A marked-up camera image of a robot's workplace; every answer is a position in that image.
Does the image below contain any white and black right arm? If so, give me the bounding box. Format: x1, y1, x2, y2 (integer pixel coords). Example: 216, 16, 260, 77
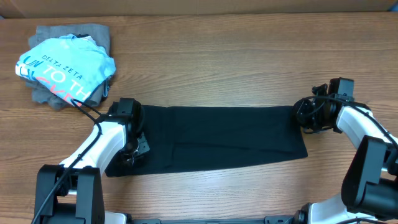
289, 78, 397, 223

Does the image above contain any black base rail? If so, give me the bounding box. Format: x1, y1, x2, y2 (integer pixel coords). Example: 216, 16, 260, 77
104, 213, 295, 224

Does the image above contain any dark teal t-shirt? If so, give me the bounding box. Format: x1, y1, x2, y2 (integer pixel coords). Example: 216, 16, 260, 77
105, 105, 308, 177

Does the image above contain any grey folded garment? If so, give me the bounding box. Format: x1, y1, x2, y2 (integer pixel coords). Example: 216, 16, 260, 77
23, 24, 111, 110

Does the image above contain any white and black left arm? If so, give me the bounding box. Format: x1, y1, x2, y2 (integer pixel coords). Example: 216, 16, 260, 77
32, 98, 150, 224

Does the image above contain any light blue printed t-shirt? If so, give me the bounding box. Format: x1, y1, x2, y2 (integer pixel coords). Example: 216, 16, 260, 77
15, 34, 116, 105

